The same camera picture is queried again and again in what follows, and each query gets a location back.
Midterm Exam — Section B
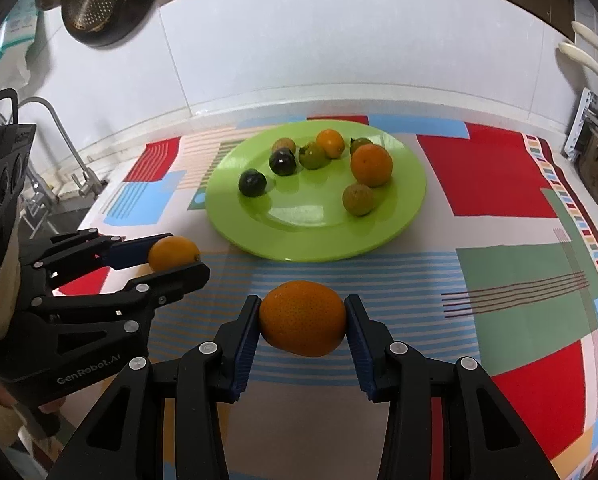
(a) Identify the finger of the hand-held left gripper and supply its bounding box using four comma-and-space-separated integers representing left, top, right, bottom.
19, 230, 176, 272
30, 260, 211, 332

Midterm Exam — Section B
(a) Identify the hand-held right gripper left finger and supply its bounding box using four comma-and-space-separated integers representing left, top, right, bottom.
46, 294, 261, 480

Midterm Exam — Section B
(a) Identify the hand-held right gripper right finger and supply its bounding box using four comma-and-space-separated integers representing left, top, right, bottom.
344, 294, 560, 480

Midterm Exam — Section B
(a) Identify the small orange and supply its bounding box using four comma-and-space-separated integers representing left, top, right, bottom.
315, 129, 345, 159
148, 236, 201, 273

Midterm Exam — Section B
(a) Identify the large orange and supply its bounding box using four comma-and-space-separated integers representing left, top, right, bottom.
350, 143, 394, 188
258, 280, 349, 358

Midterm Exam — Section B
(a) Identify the dark purple plum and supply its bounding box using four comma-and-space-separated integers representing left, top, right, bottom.
238, 170, 268, 197
269, 149, 298, 177

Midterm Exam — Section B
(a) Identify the green round plate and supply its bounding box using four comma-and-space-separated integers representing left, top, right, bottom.
205, 120, 427, 262

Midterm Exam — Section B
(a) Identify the stainless steel sink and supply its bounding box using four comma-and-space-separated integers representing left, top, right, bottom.
19, 200, 97, 243

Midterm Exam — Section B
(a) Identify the steel gooseneck faucet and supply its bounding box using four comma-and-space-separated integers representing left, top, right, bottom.
16, 97, 107, 198

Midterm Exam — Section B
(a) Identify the steel lever faucet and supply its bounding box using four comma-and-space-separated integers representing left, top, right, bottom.
22, 167, 60, 221

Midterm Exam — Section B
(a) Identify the colourful patchwork table mat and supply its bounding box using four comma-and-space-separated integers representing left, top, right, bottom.
56, 112, 598, 480

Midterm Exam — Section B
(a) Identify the black frying pan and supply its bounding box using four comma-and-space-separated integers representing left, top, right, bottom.
62, 0, 165, 48

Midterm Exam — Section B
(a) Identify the teal white cardboard box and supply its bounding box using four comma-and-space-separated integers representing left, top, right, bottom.
0, 0, 37, 78

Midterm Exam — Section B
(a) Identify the metal kitchen rack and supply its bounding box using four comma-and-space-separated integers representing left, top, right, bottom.
564, 87, 598, 226

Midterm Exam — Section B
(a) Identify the saucepan with white handle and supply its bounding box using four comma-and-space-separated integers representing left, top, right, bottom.
571, 20, 598, 96
559, 42, 598, 97

